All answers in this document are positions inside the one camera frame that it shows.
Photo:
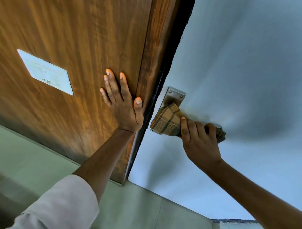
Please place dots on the person's left hand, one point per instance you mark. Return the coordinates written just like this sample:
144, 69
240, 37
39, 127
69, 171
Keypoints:
123, 110

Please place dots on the person's right hand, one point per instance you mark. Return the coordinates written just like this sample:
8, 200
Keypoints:
200, 147

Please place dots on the person's right thumb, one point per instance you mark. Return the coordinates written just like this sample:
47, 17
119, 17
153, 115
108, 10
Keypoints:
184, 129

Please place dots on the person's left little finger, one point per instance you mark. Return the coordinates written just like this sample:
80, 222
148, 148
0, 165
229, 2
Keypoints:
105, 96

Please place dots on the person's left thumb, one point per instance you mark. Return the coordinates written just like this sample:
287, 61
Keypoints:
138, 107

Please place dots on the person's left middle finger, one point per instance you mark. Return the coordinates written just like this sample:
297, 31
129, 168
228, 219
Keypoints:
113, 82

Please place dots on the person's right middle finger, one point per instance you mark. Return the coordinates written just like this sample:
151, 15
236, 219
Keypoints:
201, 131

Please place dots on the brown checkered cloth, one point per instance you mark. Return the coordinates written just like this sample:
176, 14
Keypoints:
166, 120

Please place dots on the person's right forearm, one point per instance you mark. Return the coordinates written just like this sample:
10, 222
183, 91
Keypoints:
254, 200

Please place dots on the person's left forearm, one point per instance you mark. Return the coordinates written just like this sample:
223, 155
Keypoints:
106, 158

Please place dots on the pale grey door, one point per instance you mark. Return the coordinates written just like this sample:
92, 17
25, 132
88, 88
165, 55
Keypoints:
236, 70

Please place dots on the white shirt sleeve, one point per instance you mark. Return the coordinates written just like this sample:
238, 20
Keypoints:
61, 205

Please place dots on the brown wooden door frame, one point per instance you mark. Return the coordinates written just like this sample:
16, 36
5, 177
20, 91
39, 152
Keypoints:
153, 47

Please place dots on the brown wooden wall panel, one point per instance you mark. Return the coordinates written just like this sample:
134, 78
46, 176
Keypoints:
70, 35

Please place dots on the white switch plate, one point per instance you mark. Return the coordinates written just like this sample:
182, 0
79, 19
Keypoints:
46, 72

